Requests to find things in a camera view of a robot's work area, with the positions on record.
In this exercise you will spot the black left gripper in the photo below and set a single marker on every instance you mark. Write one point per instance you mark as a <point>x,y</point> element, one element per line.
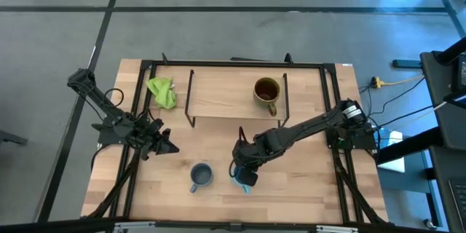
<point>150,136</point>

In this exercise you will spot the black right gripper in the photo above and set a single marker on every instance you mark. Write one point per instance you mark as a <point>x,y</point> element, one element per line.
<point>248,176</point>

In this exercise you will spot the light blue mug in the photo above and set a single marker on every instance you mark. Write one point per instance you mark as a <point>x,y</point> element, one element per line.
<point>236,178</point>

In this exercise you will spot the dark grey mug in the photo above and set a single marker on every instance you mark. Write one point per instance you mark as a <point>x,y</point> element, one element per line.
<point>201,175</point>

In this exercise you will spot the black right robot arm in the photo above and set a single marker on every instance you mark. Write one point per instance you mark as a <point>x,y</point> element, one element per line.
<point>309,127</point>

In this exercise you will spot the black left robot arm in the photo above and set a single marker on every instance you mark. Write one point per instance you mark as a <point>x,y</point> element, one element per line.
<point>105,107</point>

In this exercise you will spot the green cloth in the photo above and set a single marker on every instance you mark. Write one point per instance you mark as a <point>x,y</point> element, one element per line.
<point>163,92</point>

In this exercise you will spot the white blue box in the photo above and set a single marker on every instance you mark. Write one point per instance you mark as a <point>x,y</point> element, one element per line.
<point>393,153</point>

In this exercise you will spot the black keyboard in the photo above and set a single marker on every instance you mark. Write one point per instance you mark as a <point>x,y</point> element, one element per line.
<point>459,200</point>

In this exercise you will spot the black side desk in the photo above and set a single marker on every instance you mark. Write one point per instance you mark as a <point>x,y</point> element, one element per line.
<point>446,91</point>

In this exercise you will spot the wooden shelf black metal frame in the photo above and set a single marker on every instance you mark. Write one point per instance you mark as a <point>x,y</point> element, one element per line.
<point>233,94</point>

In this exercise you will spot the black metal table frame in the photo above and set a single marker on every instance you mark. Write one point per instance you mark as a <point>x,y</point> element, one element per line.
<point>327,80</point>

